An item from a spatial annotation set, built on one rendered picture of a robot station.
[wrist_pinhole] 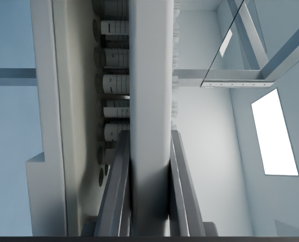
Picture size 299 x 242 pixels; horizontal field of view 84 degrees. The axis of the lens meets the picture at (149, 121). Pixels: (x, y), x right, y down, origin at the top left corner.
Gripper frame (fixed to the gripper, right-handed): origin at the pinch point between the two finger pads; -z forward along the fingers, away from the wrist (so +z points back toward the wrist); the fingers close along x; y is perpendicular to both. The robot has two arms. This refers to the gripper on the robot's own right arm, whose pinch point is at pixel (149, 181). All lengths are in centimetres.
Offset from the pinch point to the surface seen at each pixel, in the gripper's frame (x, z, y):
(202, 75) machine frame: -25, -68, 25
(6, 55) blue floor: 106, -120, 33
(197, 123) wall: -100, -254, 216
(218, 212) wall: -123, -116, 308
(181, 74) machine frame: -15, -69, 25
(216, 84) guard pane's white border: -32, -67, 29
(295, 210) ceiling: -183, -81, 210
